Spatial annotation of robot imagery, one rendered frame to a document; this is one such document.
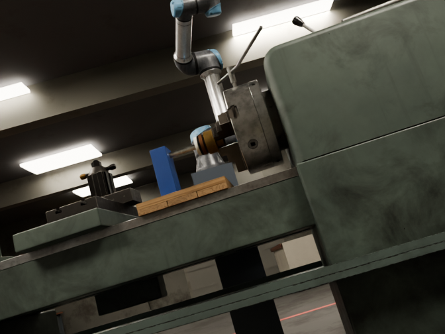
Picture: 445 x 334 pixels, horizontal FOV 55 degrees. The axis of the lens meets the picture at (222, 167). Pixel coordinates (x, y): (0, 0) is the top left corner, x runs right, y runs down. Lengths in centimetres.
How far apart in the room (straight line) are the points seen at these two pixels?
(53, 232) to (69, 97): 396
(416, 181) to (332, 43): 49
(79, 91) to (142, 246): 405
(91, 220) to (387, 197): 89
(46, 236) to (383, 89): 113
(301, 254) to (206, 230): 609
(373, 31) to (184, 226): 84
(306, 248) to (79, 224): 621
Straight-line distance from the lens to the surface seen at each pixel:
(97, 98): 523
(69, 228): 145
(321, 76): 138
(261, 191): 135
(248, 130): 141
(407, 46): 145
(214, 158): 208
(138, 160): 807
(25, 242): 152
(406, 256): 123
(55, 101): 539
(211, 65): 227
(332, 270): 120
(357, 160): 131
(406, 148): 135
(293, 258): 739
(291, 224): 133
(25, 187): 864
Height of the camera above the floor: 62
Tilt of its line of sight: 13 degrees up
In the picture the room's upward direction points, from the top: 17 degrees counter-clockwise
